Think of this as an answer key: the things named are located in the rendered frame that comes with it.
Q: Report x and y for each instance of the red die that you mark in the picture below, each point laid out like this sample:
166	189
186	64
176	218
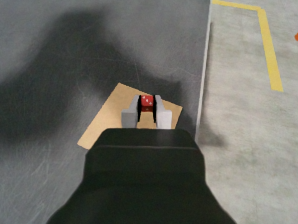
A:
146	103

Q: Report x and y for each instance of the beige flat mat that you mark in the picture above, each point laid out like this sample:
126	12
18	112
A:
110	114

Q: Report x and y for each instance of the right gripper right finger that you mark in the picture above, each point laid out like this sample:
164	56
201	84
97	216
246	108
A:
162	117

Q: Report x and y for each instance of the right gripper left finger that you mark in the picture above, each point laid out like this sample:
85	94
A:
130	117

